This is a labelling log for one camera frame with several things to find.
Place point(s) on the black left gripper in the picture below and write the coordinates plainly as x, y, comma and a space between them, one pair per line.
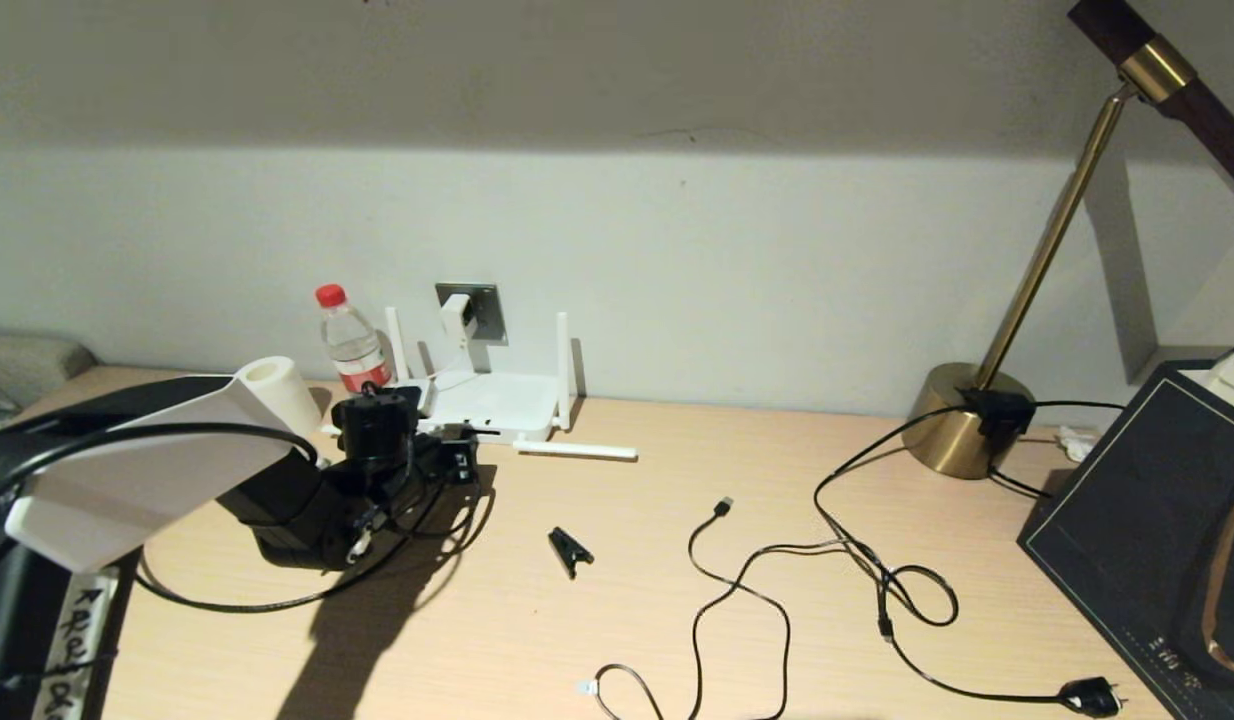
452, 465

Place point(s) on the white power adapter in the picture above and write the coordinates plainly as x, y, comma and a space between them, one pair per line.
457, 315

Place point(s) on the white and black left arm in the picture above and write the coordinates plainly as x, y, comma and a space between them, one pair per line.
147, 470

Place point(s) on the white router with antennas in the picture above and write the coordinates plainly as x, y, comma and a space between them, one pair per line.
507, 405

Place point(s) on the clear red-label water bottle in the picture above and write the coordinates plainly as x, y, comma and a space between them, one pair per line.
352, 345

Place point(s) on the small black clip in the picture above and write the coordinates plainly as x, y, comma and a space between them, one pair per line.
569, 550

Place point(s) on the white toilet paper roll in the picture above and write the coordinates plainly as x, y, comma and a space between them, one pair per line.
275, 385

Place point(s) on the grey cushion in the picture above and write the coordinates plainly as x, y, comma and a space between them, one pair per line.
27, 360

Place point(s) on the brass desk lamp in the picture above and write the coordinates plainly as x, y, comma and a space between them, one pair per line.
962, 425

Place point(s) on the small white object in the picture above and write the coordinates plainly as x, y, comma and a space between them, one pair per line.
1075, 443

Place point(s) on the black box with bag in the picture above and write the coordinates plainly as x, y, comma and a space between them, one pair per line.
1147, 500

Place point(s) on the white box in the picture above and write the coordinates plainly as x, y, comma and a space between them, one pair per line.
1232, 385

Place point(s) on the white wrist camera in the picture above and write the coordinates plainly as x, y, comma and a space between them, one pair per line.
377, 428

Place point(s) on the grey wall socket plate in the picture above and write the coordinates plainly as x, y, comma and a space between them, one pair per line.
489, 310

